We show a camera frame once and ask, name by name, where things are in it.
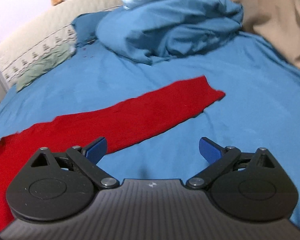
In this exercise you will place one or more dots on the cream patterned quilt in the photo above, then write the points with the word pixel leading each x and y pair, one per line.
pixel 45 33

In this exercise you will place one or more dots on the beige curtain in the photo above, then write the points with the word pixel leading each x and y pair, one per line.
pixel 278 21

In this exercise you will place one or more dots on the blue bed sheet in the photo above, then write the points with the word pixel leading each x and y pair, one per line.
pixel 261 107

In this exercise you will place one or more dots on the dark blue pillow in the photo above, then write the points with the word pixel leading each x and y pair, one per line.
pixel 85 26

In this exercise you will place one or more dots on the red cloth garment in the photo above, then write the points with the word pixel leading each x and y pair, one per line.
pixel 123 124

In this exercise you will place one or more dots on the blue bunched duvet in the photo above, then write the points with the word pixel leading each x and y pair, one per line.
pixel 167 29

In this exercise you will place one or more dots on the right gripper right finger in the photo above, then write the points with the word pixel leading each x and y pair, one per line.
pixel 246 186

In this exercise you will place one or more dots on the green folded cloth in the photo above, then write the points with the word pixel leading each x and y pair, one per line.
pixel 44 64

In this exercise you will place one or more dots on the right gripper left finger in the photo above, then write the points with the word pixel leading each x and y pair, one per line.
pixel 55 186

